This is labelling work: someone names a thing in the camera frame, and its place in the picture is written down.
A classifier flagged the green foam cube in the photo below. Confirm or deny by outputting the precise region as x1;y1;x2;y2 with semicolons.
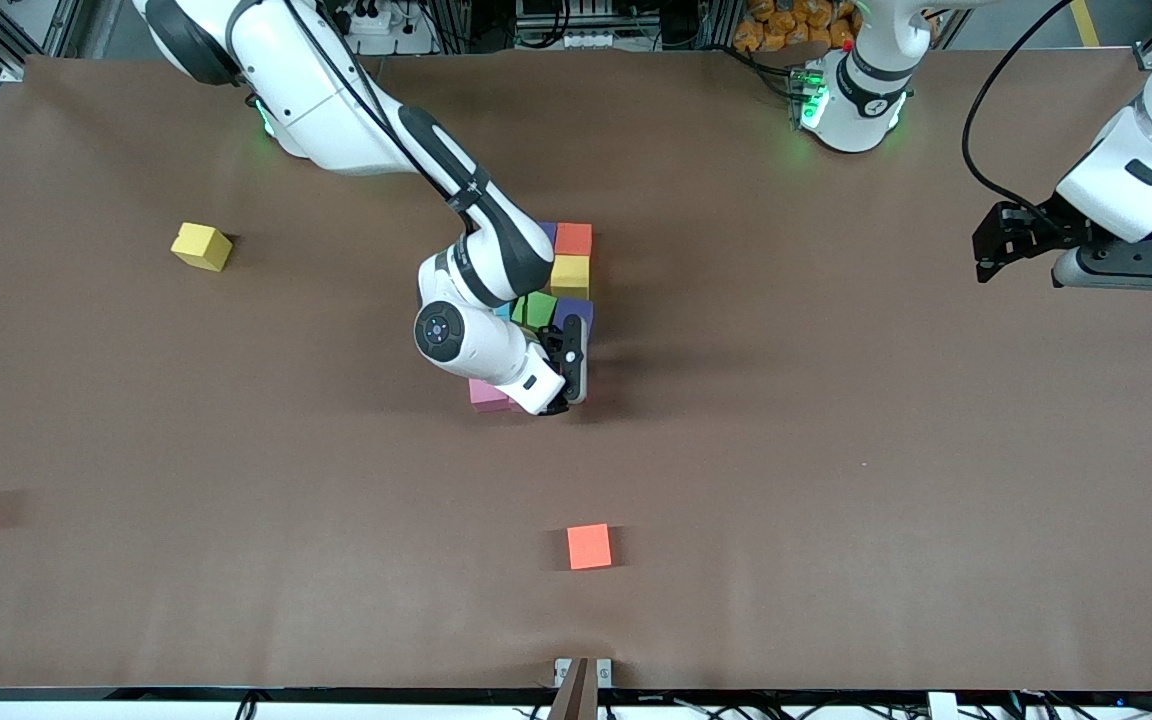
511;291;558;332

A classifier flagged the yellow foam cube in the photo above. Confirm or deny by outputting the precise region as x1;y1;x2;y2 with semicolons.
550;255;591;300
171;222;234;273

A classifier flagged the white socket box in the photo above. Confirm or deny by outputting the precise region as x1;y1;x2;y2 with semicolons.
514;0;627;51

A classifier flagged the bag of orange items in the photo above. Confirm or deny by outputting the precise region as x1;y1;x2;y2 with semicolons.
733;0;862;53

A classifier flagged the brown paper table cover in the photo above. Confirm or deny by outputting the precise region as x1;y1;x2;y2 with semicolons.
0;50;1152;691

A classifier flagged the white power strip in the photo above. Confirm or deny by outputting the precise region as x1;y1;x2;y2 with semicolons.
336;0;437;56

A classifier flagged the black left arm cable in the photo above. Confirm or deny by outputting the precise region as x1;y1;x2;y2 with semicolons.
962;0;1079;219

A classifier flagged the metal clamp bracket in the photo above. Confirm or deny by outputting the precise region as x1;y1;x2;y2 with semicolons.
548;657;614;720

